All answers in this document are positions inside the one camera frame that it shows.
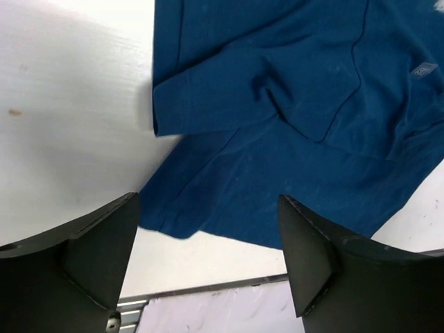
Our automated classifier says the blue t-shirt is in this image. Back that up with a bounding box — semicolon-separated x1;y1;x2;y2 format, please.
139;1;443;248

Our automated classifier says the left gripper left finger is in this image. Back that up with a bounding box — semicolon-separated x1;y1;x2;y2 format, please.
1;193;139;332

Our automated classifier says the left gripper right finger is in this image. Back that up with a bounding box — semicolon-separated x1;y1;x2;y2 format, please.
278;195;443;333

